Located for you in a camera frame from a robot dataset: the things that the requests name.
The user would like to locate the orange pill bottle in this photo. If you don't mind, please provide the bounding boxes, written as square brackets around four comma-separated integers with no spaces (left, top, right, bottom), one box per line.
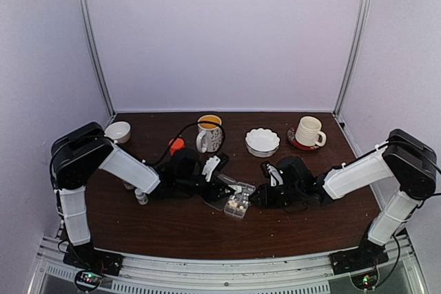
[169,138,185,156]

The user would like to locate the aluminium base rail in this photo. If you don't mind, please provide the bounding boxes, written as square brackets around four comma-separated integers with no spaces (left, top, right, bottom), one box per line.
[28,232,421,294]

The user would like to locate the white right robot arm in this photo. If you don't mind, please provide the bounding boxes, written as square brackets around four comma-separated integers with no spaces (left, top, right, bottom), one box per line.
[249,129,440,268]

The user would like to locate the aluminium frame post left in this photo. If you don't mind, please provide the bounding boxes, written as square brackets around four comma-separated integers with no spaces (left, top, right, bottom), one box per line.
[79,0,116,121]

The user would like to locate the aluminium frame post right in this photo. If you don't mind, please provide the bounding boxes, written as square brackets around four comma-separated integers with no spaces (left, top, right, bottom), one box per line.
[333,0,371,118]

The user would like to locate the white ribbed cup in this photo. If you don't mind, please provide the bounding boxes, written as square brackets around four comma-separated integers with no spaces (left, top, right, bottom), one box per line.
[295,116,327,147]

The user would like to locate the grey-capped orange label bottle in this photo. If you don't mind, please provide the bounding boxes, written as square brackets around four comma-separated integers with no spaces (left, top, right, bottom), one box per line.
[123,181,136,191]

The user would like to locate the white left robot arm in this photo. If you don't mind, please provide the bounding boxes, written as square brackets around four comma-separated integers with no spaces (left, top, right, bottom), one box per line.
[49,122,235,269]

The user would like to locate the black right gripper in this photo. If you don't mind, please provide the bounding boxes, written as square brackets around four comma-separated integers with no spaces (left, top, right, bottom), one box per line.
[249,183,303,209]

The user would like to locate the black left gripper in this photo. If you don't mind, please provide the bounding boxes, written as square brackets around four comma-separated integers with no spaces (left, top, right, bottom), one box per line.
[176,175,235,204]

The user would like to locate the clear plastic pill organizer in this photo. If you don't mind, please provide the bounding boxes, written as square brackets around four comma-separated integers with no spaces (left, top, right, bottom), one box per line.
[206,174,256,220]

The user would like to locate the white ceramic bowl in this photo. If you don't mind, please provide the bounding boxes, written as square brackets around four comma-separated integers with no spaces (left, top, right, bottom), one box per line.
[104,121,131,144]

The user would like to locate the aluminium frame post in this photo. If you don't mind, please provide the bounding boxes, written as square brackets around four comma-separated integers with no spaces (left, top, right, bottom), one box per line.
[333,0,371,118]
[79,0,116,121]

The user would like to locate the white pills in organizer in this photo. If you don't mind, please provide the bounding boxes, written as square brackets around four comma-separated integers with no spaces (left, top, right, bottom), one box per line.
[228,200,249,213]

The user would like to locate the small white pill bottle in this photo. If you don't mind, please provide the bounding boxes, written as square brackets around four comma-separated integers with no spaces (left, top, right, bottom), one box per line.
[134,189,148,205]

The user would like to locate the red saucer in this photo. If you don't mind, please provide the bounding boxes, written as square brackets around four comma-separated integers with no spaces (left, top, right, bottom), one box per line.
[287,127,320,151]

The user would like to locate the yellow-lined patterned mug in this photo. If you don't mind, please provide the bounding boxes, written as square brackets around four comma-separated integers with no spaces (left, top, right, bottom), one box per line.
[196,114,223,153]

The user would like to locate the white scalloped dish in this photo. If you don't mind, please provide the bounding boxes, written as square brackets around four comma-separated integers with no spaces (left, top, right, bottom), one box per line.
[245,128,280,158]

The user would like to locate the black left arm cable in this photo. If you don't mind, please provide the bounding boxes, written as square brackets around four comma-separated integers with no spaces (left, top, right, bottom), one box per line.
[48,121,227,191]

